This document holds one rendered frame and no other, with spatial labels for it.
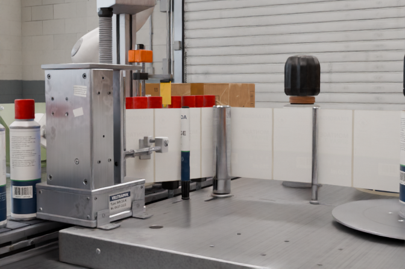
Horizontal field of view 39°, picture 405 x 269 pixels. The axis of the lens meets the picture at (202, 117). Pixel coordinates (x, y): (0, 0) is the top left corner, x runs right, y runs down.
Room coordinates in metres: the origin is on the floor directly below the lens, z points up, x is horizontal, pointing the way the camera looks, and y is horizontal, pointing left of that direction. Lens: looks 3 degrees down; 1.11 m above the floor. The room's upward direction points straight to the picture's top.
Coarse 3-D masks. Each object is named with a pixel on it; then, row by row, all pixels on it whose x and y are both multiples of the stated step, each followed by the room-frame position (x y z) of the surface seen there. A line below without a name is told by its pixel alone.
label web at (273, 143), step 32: (128, 128) 1.10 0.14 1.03; (160, 128) 1.13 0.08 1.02; (192, 128) 1.17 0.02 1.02; (256, 128) 1.17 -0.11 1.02; (288, 128) 1.14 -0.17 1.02; (320, 128) 1.11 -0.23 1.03; (128, 160) 1.10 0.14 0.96; (160, 160) 1.13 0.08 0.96; (192, 160) 1.17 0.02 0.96; (256, 160) 1.17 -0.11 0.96; (288, 160) 1.14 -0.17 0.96; (320, 160) 1.11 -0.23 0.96
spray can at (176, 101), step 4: (172, 96) 1.36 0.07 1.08; (176, 96) 1.36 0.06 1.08; (180, 96) 1.37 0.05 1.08; (172, 100) 1.36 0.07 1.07; (176, 100) 1.36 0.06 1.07; (180, 100) 1.37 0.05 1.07; (168, 104) 1.37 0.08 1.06; (172, 104) 1.36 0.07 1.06; (176, 104) 1.36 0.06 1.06; (180, 104) 1.37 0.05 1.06; (168, 108) 1.37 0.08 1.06; (172, 108) 1.36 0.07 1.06; (176, 108) 1.36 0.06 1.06; (180, 108) 1.37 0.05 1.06; (180, 180) 1.36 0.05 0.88
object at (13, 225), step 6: (150, 192) 1.22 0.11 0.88; (12, 222) 0.95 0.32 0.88; (18, 222) 0.95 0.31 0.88; (24, 222) 0.95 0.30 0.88; (30, 222) 0.95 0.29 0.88; (36, 222) 0.95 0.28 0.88; (42, 222) 0.96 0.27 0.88; (6, 228) 0.91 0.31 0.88; (12, 228) 0.91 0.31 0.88; (18, 228) 0.92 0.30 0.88
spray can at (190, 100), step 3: (183, 96) 1.41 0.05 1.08; (186, 96) 1.40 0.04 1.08; (189, 96) 1.40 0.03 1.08; (192, 96) 1.41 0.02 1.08; (183, 99) 1.41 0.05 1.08; (186, 99) 1.40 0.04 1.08; (189, 99) 1.40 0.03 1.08; (192, 99) 1.41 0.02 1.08; (183, 102) 1.41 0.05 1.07; (186, 102) 1.40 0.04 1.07; (189, 102) 1.40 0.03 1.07; (192, 102) 1.41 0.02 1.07; (183, 105) 1.41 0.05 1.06; (186, 105) 1.40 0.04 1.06; (189, 105) 1.40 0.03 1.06; (192, 105) 1.41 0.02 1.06
